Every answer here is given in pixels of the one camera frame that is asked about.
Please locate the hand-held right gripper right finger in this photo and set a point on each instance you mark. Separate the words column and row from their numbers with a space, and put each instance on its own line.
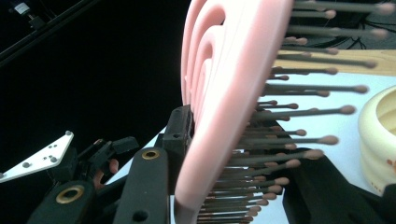
column 327, row 199

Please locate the black stand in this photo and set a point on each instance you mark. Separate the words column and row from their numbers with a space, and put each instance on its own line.
column 31, row 37

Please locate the pink hairbrush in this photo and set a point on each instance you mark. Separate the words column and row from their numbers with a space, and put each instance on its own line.
column 230, row 77

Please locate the cream ribbed cup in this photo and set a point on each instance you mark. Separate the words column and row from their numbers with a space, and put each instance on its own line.
column 373, row 140

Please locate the small camera on stand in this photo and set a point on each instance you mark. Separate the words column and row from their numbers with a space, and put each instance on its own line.
column 22, row 7

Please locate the wooden table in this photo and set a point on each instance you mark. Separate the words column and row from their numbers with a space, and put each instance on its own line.
column 386, row 62

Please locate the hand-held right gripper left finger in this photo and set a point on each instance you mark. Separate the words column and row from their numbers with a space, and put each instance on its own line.
column 179, row 137

